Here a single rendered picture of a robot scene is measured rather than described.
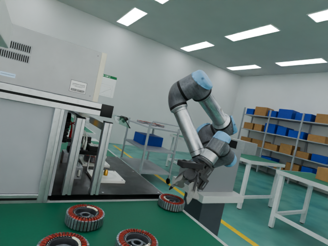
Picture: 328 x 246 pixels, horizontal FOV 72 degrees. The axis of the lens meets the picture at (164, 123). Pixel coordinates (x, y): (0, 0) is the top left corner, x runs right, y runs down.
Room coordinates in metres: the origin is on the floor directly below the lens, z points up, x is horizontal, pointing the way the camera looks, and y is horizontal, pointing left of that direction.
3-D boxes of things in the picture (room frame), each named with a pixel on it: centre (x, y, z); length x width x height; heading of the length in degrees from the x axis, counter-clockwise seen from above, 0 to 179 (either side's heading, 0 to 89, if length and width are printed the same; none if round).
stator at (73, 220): (0.67, 0.17, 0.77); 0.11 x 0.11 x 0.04
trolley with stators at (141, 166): (3.96, 0.18, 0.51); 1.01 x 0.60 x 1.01; 31
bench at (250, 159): (4.39, -1.14, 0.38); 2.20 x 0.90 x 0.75; 31
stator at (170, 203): (0.94, -0.10, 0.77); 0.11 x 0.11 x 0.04
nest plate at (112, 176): (1.07, 0.22, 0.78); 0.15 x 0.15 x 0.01; 31
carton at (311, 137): (5.96, -4.13, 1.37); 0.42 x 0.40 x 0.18; 32
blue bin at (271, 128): (7.10, -3.42, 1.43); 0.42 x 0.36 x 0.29; 119
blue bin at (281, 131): (6.78, -3.62, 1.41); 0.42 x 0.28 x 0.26; 123
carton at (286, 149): (6.57, -3.76, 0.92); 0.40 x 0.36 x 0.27; 119
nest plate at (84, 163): (1.27, 0.35, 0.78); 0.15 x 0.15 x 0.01; 31
